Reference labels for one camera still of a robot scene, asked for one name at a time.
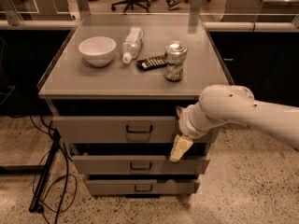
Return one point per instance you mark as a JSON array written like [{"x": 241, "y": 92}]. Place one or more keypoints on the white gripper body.
[{"x": 186, "y": 123}]

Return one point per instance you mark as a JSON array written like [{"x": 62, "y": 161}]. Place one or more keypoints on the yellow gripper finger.
[
  {"x": 180, "y": 147},
  {"x": 181, "y": 112}
]

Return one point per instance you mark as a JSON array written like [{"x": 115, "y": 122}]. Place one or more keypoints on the grey top drawer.
[{"x": 121, "y": 129}]

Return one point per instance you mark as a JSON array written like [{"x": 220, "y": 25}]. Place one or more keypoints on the grey drawer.
[
  {"x": 142, "y": 187},
  {"x": 121, "y": 129},
  {"x": 139, "y": 165}
]

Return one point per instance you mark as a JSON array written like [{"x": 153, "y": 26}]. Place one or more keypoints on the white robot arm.
[{"x": 221, "y": 104}]

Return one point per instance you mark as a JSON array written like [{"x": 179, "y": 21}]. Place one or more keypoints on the grey drawer cabinet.
[{"x": 75, "y": 88}]

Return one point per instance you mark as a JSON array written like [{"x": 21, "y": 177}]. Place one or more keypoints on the grey bottom drawer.
[{"x": 142, "y": 187}]

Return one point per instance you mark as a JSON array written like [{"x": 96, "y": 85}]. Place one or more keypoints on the grey middle drawer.
[{"x": 139, "y": 165}]

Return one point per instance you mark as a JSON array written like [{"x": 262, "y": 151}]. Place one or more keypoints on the black snack bar packet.
[{"x": 151, "y": 63}]

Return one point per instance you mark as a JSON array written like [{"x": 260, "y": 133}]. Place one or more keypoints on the silver green soda can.
[{"x": 175, "y": 53}]

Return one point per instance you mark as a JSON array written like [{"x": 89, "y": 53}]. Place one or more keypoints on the clear plastic water bottle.
[{"x": 132, "y": 44}]

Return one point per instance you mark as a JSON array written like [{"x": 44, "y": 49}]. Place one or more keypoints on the white ceramic bowl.
[{"x": 98, "y": 50}]

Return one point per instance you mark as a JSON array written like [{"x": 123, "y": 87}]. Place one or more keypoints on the black power strip bar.
[{"x": 44, "y": 174}]

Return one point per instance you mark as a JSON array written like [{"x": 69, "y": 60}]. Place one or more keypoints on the grey background desk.
[{"x": 260, "y": 10}]

